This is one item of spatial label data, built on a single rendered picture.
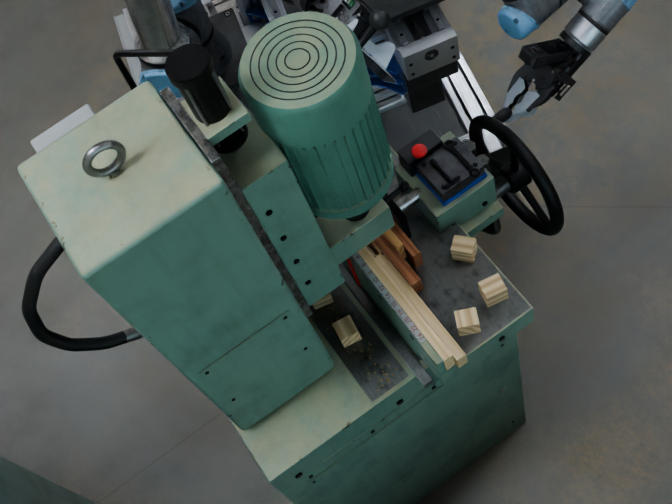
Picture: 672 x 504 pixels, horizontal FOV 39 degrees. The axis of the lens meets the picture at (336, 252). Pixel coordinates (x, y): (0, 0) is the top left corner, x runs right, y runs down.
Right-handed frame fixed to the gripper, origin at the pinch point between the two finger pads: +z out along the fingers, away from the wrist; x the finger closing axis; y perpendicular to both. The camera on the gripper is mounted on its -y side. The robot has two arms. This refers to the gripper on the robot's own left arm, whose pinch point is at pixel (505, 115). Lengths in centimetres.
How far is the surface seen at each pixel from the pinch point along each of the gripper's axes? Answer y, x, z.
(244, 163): -76, -14, 18
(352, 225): -40.4, -12.8, 25.6
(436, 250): -19.7, -18.3, 23.8
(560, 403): 67, -34, 54
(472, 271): -18.5, -26.0, 21.5
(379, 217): -37.3, -14.1, 21.9
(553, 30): 105, 63, -12
